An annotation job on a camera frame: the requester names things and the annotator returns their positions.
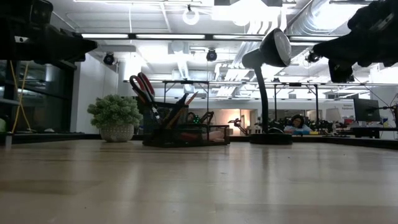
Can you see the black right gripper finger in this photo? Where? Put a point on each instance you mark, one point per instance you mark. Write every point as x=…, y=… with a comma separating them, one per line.
x=335, y=49

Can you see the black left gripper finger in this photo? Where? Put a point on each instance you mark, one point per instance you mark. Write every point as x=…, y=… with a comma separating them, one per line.
x=81, y=46

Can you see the orange pencil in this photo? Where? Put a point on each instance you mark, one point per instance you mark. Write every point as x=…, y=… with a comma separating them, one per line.
x=191, y=98

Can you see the red eraser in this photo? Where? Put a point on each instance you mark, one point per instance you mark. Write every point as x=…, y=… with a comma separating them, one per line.
x=190, y=137

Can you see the small background robot arm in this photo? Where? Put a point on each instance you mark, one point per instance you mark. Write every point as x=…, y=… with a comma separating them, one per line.
x=237, y=123

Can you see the dark office desk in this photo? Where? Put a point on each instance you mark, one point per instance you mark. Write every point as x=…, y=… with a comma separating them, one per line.
x=370, y=132

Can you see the black mesh desk organizer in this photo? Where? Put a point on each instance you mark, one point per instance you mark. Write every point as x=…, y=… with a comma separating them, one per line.
x=174, y=138

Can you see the long ceiling light strip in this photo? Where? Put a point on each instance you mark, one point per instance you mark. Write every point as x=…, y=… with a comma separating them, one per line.
x=171, y=36
x=105, y=36
x=311, y=38

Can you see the black ceiling speaker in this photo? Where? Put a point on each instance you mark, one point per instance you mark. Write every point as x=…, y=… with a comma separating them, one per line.
x=109, y=59
x=211, y=55

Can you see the black desk lamp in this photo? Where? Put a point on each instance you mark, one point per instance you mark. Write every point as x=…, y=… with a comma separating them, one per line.
x=273, y=46

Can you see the black computer monitor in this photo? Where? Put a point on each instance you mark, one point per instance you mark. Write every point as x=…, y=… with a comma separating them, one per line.
x=367, y=110

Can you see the green plant in white pot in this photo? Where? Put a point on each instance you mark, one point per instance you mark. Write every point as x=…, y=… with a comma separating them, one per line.
x=115, y=112

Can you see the person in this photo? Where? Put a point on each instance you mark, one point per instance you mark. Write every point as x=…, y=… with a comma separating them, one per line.
x=297, y=122

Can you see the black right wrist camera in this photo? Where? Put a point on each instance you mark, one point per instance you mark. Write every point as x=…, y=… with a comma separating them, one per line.
x=373, y=15

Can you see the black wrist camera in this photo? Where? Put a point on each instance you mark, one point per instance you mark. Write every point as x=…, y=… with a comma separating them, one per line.
x=37, y=12
x=373, y=15

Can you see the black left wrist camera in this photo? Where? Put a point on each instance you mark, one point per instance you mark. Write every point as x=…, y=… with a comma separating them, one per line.
x=37, y=12

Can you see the silver ventilation duct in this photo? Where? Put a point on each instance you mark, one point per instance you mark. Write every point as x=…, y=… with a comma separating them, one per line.
x=311, y=18

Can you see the black aluminium table frame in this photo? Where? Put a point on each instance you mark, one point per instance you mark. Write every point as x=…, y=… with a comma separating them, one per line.
x=62, y=137

